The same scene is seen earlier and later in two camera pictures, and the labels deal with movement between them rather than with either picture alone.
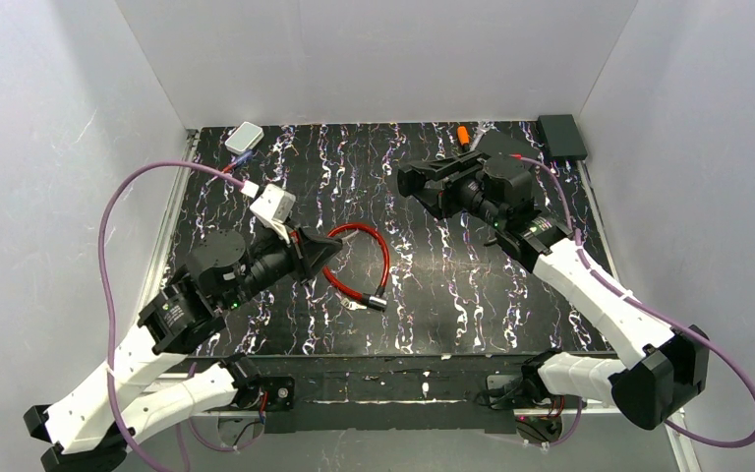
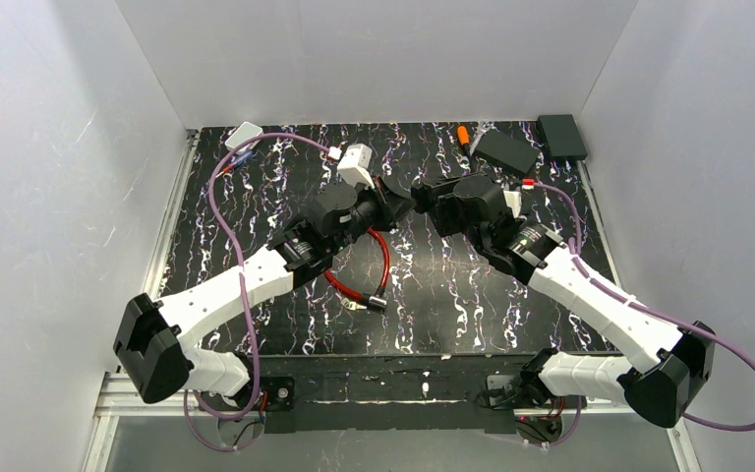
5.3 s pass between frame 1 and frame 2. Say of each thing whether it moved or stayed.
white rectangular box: stayed
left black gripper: moved
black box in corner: stayed
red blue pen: stayed
